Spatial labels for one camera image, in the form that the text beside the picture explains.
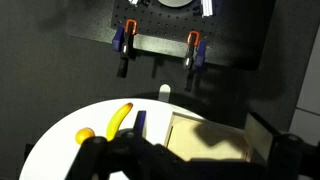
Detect purple black orange spring clamp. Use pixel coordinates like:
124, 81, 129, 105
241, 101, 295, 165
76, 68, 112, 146
182, 30, 208, 93
112, 19, 138, 80

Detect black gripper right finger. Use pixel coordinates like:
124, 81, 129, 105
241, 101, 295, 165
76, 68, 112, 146
244, 112, 320, 180

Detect blue clamps on stand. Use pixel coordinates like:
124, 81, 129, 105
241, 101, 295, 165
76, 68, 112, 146
64, 0, 278, 72

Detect orange yellow toy fruit ball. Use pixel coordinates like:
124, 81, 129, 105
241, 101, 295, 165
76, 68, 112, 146
75, 127, 96, 146

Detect yellow toy banana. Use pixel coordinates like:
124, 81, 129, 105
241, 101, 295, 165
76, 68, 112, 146
105, 102, 134, 143

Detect shallow wooden tray box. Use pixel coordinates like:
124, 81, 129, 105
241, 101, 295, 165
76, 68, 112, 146
163, 111, 268, 164

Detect white table foot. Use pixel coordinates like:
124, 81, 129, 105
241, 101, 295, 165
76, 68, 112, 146
158, 83, 172, 103

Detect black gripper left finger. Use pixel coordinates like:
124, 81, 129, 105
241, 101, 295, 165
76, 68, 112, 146
64, 110, 161, 180

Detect white ribbed bracket strip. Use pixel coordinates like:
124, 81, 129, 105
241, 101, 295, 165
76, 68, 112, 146
200, 0, 218, 18

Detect perforated mounting breadboard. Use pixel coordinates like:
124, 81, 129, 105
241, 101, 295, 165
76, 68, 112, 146
111, 0, 223, 44

